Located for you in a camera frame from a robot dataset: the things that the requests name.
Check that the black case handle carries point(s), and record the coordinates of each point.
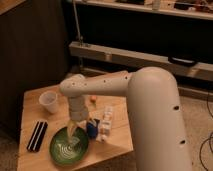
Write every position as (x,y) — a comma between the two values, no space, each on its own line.
(182,62)

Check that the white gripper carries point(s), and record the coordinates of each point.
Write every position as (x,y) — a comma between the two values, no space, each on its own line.
(78,112)

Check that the orange red pepper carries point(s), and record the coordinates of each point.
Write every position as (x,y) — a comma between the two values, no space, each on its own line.
(93,100)

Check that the green patterned plate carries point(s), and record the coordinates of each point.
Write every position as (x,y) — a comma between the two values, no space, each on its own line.
(64,152)

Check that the clear small bottle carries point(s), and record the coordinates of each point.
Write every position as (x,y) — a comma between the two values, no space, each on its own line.
(106,123)

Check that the black striped rectangular box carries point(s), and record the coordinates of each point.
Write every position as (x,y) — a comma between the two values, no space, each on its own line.
(37,136)

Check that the metal vertical pole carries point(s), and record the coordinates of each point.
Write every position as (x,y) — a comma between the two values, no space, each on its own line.
(80,39)

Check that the long metal case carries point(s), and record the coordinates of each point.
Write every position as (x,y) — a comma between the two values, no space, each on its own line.
(200,70)

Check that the blue sponge block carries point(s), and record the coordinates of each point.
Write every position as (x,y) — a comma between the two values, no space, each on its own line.
(92,128)

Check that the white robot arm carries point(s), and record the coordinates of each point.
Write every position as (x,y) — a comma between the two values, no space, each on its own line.
(154,112)

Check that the white shelf board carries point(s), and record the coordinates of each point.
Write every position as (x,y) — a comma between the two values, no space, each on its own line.
(156,9)

